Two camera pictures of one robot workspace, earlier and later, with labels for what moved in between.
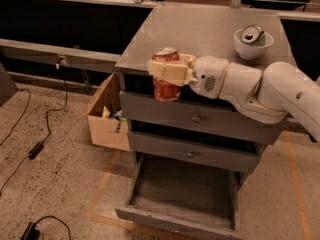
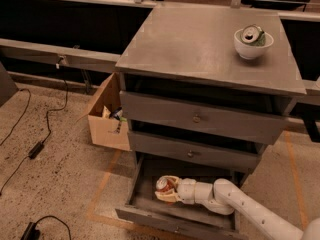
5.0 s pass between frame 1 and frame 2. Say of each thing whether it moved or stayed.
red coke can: moved
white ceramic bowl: stayed
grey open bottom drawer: stayed
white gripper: moved
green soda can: stayed
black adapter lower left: stayed
